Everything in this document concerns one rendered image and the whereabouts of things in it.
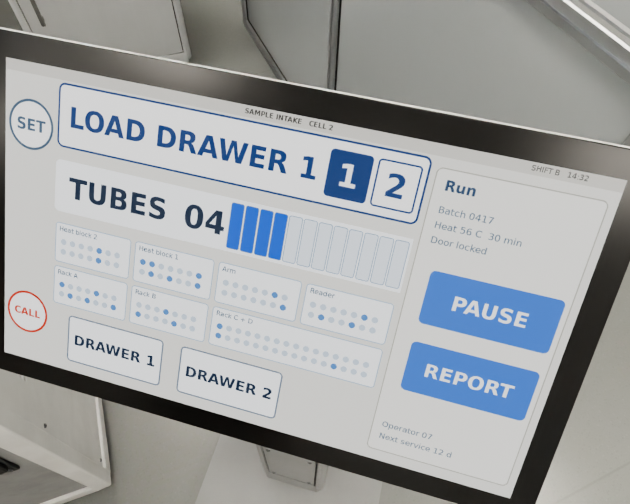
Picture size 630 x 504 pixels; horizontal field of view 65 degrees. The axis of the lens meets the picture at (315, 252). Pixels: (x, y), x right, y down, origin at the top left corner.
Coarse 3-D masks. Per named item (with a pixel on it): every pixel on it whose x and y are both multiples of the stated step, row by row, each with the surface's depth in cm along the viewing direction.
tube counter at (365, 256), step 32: (192, 192) 39; (192, 224) 40; (224, 224) 40; (256, 224) 39; (288, 224) 38; (320, 224) 38; (256, 256) 40; (288, 256) 39; (320, 256) 39; (352, 256) 38; (384, 256) 38; (384, 288) 38
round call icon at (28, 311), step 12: (12, 288) 45; (12, 300) 45; (24, 300) 45; (36, 300) 45; (48, 300) 45; (12, 312) 46; (24, 312) 45; (36, 312) 45; (48, 312) 45; (12, 324) 46; (24, 324) 46; (36, 324) 46
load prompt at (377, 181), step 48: (96, 96) 39; (96, 144) 40; (144, 144) 39; (192, 144) 38; (240, 144) 38; (288, 144) 37; (336, 144) 36; (288, 192) 38; (336, 192) 37; (384, 192) 36
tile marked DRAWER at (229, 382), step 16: (192, 352) 43; (208, 352) 43; (192, 368) 44; (208, 368) 43; (224, 368) 43; (240, 368) 43; (256, 368) 42; (176, 384) 44; (192, 384) 44; (208, 384) 44; (224, 384) 43; (240, 384) 43; (256, 384) 43; (272, 384) 42; (208, 400) 44; (224, 400) 44; (240, 400) 43; (256, 400) 43; (272, 400) 43; (272, 416) 43
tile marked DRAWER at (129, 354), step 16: (80, 320) 44; (80, 336) 45; (96, 336) 45; (112, 336) 44; (128, 336) 44; (144, 336) 44; (80, 352) 45; (96, 352) 45; (112, 352) 45; (128, 352) 44; (144, 352) 44; (160, 352) 44; (96, 368) 46; (112, 368) 45; (128, 368) 45; (144, 368) 44; (160, 368) 44
